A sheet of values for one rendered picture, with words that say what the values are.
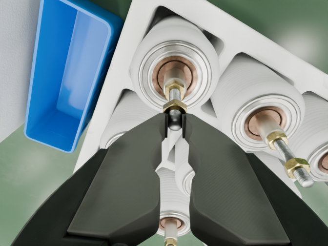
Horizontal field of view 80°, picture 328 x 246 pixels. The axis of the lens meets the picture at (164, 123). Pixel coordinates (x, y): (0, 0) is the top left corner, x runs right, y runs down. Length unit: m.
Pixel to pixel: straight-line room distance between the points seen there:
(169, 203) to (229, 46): 0.25
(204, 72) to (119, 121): 0.12
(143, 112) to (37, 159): 0.54
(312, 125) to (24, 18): 0.45
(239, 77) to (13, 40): 0.35
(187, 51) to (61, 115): 0.44
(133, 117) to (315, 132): 0.23
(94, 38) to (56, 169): 0.45
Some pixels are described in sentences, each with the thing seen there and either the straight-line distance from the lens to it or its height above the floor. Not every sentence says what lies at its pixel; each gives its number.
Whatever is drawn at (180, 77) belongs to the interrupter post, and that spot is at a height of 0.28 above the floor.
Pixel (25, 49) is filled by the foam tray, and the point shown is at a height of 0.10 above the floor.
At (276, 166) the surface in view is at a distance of 0.38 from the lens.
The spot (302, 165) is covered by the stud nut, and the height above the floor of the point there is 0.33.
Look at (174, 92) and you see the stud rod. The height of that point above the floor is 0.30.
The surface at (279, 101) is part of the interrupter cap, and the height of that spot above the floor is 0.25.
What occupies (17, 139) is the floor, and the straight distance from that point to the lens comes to 0.73.
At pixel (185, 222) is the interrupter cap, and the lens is 0.38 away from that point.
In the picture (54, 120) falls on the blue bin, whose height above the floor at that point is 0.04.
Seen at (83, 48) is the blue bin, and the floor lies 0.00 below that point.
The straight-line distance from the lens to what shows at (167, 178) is 0.39.
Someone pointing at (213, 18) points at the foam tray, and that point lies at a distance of 0.27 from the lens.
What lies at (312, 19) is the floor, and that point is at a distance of 0.53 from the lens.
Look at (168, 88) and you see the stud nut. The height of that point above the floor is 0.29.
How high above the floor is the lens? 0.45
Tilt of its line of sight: 58 degrees down
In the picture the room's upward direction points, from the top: 175 degrees counter-clockwise
